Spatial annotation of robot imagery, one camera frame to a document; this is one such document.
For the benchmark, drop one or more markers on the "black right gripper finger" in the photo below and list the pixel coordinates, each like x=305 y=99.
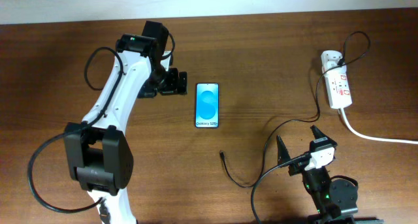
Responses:
x=283 y=154
x=321 y=141

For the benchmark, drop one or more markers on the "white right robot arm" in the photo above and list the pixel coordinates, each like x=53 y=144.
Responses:
x=335 y=198

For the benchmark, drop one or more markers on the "blue Galaxy smartphone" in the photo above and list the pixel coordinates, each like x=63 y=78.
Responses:
x=207 y=105

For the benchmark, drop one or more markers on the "white USB charger adapter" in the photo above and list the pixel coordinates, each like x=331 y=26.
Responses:
x=330 y=59

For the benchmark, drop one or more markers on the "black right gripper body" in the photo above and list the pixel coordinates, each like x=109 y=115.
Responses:
x=310 y=177

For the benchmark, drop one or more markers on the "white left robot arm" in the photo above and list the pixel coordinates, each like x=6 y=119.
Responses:
x=98 y=155

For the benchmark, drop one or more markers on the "white power strip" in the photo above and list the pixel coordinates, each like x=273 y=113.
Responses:
x=337 y=85

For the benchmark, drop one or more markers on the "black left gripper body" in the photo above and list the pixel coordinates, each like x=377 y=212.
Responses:
x=166 y=81

